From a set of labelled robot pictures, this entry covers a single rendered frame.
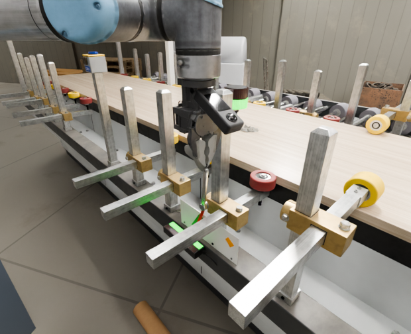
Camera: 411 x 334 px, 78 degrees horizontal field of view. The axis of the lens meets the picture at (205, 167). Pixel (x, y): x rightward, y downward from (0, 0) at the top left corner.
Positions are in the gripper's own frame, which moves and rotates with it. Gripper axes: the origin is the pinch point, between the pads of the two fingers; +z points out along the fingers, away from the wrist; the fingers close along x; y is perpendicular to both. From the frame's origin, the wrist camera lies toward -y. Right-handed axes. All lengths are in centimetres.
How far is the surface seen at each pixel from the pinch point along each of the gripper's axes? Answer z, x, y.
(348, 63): 21, -530, 162
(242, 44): -15, -313, 252
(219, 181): 7.0, -6.0, 0.9
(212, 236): 26.9, -5.3, 2.6
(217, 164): 2.0, -6.1, 2.1
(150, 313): 93, 4, 35
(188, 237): 15.1, 8.2, -2.9
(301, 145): 11, -56, 3
